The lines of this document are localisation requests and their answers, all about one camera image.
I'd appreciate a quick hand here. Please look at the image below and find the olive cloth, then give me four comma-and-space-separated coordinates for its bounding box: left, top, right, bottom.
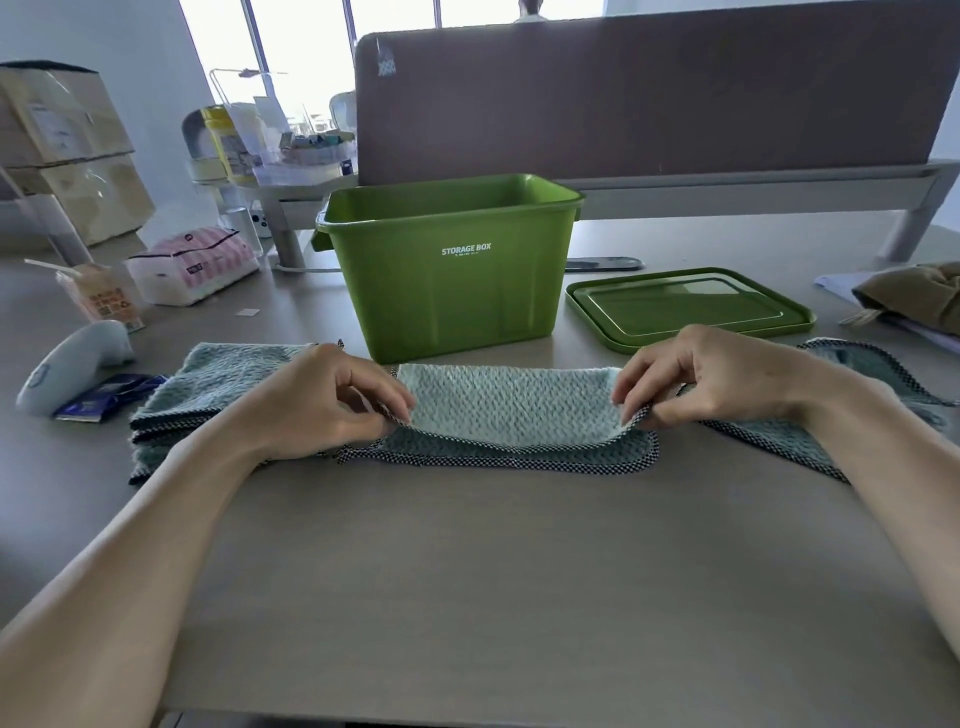
851, 260, 960, 337

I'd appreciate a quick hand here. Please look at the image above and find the teal towel checkered trim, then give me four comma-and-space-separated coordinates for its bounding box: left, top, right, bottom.
131, 341, 346, 436
129, 434, 264, 468
128, 448, 264, 485
131, 419, 264, 451
701, 337, 960, 485
333, 362, 661, 478

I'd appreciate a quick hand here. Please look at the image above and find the clear plastic organizer box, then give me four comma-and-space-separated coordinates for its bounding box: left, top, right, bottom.
209, 67, 360, 189

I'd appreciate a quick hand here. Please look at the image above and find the green flat plastic lid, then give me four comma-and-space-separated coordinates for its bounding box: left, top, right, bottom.
564, 267, 819, 355

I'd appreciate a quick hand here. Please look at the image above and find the person's right forearm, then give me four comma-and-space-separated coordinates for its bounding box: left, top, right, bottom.
791, 359, 960, 661

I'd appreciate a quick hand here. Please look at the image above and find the person's left forearm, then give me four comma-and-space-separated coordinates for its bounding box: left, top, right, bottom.
0, 423, 279, 728

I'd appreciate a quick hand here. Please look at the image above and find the brown desk divider panel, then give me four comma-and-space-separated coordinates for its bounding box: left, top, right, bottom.
353, 0, 960, 187

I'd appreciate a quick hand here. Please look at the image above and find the person's left hand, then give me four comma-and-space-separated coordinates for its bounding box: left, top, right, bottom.
239, 343, 418, 463

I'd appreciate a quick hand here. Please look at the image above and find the glass jar white lid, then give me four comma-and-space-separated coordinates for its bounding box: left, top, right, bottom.
187, 157, 264, 249

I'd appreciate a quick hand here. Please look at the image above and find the grey office chair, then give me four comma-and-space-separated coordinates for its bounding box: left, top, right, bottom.
182, 108, 208, 163

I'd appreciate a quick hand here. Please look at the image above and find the pink tissue pack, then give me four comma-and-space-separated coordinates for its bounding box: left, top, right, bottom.
123, 227, 262, 307

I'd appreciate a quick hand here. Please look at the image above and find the grey desk riser shelf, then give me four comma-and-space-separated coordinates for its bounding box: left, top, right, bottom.
247, 159, 960, 271

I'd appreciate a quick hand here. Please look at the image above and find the white handheld controller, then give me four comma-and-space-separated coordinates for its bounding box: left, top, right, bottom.
16, 320, 138, 418

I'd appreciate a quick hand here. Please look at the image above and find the large glass window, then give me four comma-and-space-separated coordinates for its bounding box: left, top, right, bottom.
178, 0, 607, 114

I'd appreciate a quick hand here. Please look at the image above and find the person's right hand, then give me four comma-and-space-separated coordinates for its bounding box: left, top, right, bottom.
611, 323, 815, 430

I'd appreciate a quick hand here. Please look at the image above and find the yellow wipes canister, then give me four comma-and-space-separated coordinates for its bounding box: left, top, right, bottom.
200, 104, 260, 185

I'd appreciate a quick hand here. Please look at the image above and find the green plastic storage box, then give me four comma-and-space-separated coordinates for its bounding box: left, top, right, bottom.
311, 173, 586, 365

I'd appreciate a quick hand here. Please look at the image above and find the blue foil wrapper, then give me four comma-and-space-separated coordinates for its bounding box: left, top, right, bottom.
53, 372, 170, 424

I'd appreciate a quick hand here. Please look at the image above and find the orange drink carton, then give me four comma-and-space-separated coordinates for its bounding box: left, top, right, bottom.
24, 258, 145, 334

